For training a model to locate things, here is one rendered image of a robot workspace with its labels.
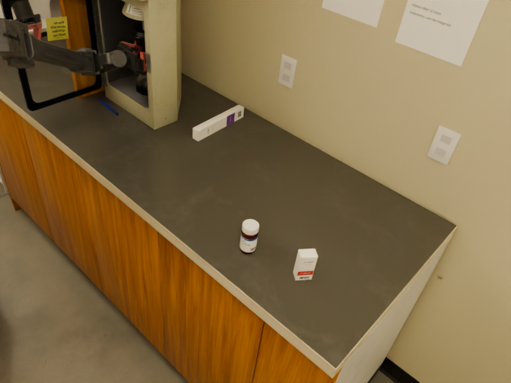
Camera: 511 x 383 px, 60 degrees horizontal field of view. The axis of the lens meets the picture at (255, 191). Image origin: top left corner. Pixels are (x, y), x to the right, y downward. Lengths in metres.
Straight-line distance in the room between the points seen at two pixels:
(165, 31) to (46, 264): 1.46
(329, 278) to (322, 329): 0.17
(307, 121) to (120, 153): 0.70
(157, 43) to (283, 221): 0.73
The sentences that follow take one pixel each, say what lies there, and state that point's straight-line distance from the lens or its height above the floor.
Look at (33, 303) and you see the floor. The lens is 2.43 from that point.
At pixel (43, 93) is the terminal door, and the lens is 1.80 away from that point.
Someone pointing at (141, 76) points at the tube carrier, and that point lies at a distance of 1.78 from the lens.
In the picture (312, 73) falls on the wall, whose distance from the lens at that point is 1.67.
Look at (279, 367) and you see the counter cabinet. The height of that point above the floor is 0.71.
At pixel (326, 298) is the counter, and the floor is 0.94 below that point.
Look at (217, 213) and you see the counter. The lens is 1.37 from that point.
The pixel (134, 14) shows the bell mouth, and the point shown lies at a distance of 1.66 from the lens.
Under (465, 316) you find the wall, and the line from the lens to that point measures 1.83.
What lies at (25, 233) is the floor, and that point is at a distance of 2.77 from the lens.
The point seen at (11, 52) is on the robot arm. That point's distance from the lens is 1.24.
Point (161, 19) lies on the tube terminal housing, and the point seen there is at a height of 1.34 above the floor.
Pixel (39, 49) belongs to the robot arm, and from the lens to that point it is 1.38.
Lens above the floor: 1.87
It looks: 40 degrees down
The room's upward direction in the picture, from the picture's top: 8 degrees clockwise
